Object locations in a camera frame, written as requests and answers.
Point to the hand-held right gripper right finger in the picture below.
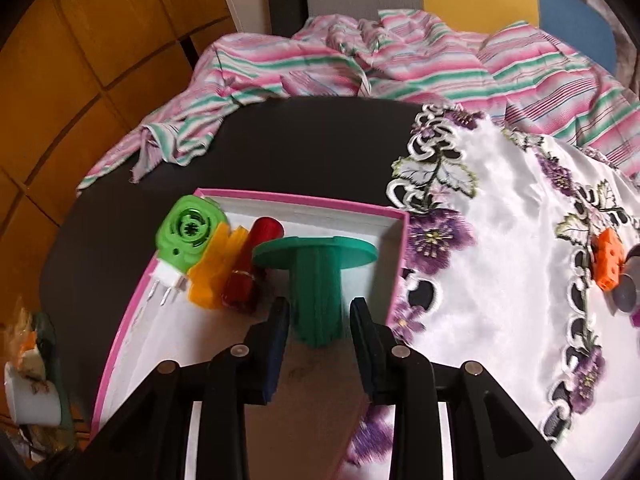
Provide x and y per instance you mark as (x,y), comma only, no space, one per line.
(362,345)

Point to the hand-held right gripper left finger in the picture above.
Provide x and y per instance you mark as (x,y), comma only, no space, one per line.
(277,345)

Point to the teal plastic spool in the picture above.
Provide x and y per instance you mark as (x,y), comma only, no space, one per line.
(315,290)

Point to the red cylinder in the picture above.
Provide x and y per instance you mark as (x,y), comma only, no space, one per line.
(255,250)

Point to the orange translucent plastic piece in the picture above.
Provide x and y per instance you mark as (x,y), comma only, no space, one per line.
(215,265)

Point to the pink shallow cardboard box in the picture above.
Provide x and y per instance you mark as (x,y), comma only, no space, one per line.
(150,350)

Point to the green round plug device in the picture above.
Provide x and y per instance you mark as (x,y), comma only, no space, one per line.
(187,230)

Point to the orange cube block toy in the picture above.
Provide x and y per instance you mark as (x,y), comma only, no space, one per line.
(607,260)

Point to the white floral embroidered tablecloth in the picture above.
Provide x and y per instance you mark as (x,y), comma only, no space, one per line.
(510,260)

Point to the white cup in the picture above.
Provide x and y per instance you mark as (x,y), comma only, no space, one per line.
(30,400)

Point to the yellow snack packet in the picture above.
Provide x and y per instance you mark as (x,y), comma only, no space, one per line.
(22,330)

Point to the grey metal disc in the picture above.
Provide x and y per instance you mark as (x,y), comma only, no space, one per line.
(627,292)

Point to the pink green striped cloth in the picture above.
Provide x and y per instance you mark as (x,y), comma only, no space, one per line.
(425,60)

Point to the wooden panelled cabinet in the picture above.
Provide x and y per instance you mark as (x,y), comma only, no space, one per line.
(100,35)

